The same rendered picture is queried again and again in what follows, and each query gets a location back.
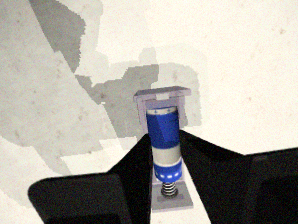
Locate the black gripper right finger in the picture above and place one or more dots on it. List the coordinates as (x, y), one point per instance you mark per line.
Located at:
(228, 182)

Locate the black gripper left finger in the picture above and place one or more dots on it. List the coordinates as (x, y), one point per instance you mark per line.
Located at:
(124, 189)

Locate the blue and white battery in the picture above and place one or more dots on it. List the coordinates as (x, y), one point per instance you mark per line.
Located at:
(163, 130)

